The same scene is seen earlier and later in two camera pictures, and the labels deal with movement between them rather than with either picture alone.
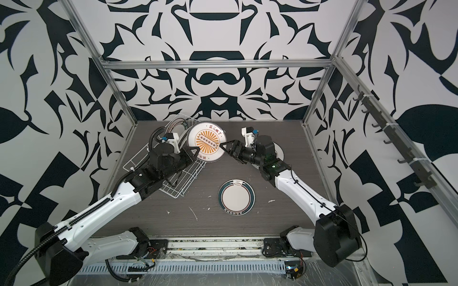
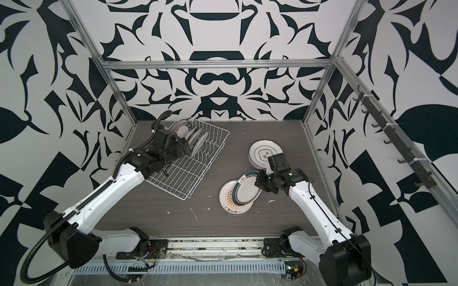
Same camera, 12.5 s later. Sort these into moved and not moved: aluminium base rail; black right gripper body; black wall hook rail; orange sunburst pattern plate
Moved: orange sunburst pattern plate; black right gripper body
Not moved: black wall hook rail; aluminium base rail
